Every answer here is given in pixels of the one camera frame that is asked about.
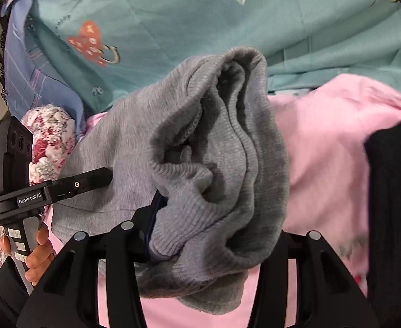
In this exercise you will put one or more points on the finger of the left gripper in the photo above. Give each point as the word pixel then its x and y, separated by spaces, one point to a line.
pixel 69 187

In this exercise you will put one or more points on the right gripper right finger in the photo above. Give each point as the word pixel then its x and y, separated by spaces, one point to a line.
pixel 327 294

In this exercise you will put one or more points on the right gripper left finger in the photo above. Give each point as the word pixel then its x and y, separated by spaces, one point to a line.
pixel 67 294

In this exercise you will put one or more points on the grey sweatpants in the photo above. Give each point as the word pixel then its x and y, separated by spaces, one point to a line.
pixel 205 138

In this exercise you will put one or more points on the person's left hand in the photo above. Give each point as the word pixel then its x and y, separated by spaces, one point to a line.
pixel 41 257

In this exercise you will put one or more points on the red floral bolster pillow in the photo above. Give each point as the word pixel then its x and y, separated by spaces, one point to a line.
pixel 54 138

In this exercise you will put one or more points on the blue plaid pillow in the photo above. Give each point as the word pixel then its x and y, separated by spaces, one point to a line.
pixel 30 79

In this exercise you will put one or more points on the black garment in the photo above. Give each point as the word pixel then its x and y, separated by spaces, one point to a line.
pixel 383 150

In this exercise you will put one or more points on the teal heart-print quilt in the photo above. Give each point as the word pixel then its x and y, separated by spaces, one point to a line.
pixel 105 49

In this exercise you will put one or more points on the pink floral bed sheet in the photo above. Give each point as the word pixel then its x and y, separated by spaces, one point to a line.
pixel 323 133

